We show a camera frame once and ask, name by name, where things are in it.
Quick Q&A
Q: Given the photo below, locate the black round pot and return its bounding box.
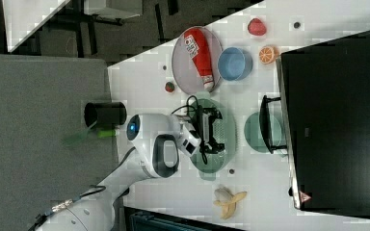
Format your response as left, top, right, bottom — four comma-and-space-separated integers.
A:
84, 102, 127, 128

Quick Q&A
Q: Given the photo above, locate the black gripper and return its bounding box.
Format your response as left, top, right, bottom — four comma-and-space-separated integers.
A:
198, 106, 225, 154

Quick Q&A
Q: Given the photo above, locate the small red strawberry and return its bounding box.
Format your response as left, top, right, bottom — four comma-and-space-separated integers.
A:
165, 82, 175, 92

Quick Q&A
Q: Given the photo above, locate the pink round plate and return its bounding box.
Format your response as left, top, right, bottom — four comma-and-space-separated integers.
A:
172, 26, 223, 94

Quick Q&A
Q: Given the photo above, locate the black toaster oven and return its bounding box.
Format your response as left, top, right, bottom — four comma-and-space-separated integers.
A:
276, 30, 370, 218

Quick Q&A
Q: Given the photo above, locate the blue bowl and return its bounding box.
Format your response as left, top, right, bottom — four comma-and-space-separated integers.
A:
217, 47, 253, 81

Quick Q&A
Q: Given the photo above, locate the large red strawberry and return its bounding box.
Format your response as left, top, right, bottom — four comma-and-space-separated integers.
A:
248, 18, 267, 36

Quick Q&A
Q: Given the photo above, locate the dark blue crate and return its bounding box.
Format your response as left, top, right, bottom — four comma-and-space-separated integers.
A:
124, 207, 242, 231

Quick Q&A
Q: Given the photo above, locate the green mug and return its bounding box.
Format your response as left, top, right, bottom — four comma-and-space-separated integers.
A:
244, 113, 285, 153

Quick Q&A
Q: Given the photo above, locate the peeled banana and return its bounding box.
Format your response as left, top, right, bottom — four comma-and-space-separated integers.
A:
213, 188, 247, 219

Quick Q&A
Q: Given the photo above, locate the green spatula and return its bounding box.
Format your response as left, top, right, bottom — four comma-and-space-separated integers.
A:
62, 121, 117, 145

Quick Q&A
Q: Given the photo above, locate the red ketchup bottle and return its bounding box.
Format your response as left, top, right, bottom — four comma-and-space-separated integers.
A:
183, 28, 215, 91

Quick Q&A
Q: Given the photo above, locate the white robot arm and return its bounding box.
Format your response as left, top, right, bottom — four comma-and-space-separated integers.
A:
28, 106, 225, 231

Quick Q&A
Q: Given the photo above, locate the orange slice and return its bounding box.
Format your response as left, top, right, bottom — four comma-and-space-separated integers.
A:
259, 45, 278, 64

